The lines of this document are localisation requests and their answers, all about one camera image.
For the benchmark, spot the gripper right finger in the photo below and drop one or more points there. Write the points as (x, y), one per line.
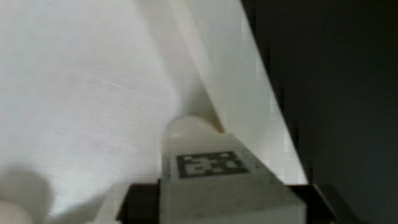
(327, 207)

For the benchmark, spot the white table leg with tag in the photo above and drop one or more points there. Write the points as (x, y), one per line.
(218, 187)

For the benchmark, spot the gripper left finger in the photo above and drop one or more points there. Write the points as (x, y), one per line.
(138, 207)

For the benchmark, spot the white square tabletop panel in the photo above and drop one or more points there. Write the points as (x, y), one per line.
(112, 65)

